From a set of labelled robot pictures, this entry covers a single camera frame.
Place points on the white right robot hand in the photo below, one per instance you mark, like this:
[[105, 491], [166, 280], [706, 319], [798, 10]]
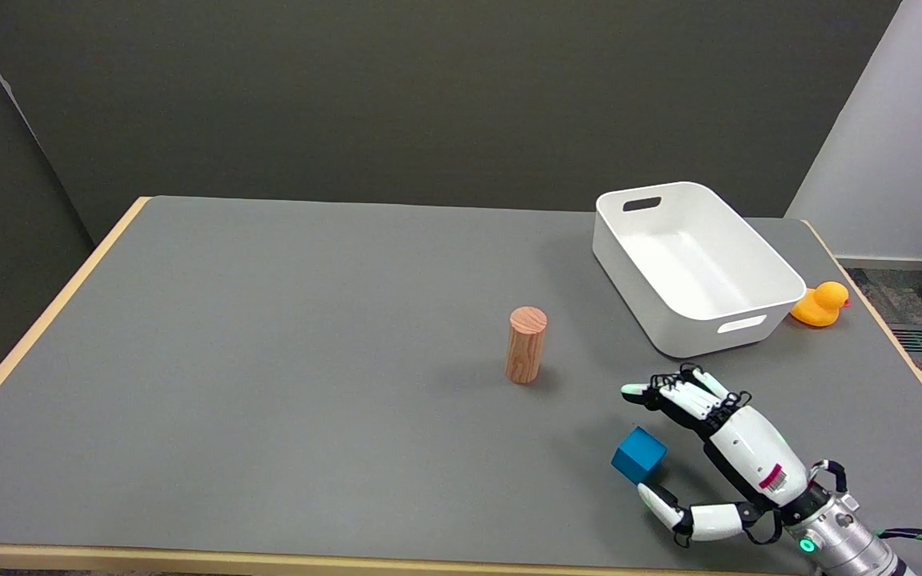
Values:
[[749, 452]]

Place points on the blue cube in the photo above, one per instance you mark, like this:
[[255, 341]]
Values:
[[638, 454]]

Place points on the wooden cylinder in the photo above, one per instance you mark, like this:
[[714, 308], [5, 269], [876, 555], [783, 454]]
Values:
[[526, 346]]

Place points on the white plastic bin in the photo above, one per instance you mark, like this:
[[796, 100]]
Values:
[[693, 272]]

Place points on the yellow rubber duck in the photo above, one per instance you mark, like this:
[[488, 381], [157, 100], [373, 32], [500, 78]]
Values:
[[821, 306]]

